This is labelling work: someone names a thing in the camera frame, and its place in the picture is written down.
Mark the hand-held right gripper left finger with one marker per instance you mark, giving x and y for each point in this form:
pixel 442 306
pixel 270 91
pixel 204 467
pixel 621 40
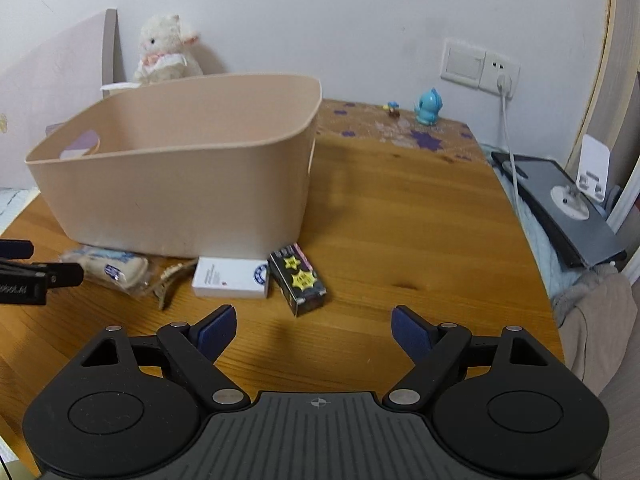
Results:
pixel 219 334

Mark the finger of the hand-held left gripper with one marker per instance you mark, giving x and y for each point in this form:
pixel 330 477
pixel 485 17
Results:
pixel 15 249
pixel 30 280

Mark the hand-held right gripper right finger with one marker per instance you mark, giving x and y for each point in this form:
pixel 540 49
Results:
pixel 411 335

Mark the clear white snack packet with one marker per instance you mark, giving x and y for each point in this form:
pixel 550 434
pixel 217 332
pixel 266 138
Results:
pixel 107 266

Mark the beige plastic storage basket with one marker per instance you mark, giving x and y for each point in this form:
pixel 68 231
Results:
pixel 175 195

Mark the white patterned bedding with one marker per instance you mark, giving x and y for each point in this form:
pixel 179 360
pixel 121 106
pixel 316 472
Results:
pixel 15 207

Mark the white card box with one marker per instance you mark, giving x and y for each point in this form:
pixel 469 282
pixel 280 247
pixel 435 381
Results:
pixel 227 277

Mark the brown hair claw clip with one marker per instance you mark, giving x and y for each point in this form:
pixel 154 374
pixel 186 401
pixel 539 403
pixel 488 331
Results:
pixel 167 280

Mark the black box with yellow stars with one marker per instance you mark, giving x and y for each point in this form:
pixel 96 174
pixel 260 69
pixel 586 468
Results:
pixel 300 280

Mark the pale pink headboard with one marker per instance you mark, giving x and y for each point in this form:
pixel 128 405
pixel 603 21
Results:
pixel 50 75

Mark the dark grey monitor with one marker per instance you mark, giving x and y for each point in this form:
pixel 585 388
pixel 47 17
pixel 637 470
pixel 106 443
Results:
pixel 560 230

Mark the grey fleece cloth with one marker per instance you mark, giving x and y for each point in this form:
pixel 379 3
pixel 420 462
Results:
pixel 590 287

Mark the white paper sheet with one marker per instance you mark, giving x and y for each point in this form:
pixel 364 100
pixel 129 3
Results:
pixel 117 86

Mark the beige cloth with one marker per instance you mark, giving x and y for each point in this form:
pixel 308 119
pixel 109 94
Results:
pixel 607 340

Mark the cork mat with purple stars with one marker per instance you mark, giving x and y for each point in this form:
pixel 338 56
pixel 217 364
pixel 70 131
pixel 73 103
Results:
pixel 400 132

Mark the tiny yellow and blue figurine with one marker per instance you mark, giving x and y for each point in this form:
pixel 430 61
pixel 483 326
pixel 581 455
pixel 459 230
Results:
pixel 391 109

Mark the blue cartoon figurine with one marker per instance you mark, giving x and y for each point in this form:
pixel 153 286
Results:
pixel 427 107

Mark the white plush lamb toy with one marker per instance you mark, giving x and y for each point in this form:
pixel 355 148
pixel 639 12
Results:
pixel 161 45

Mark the white plastic holder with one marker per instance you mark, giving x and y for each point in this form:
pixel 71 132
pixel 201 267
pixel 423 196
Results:
pixel 594 160

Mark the white wall switch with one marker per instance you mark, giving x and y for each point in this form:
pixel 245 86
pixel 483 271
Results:
pixel 462 64

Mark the white wall socket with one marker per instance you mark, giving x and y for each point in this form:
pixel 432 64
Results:
pixel 500 67

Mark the wooden door frame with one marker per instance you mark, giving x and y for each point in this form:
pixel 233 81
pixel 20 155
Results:
pixel 607 60

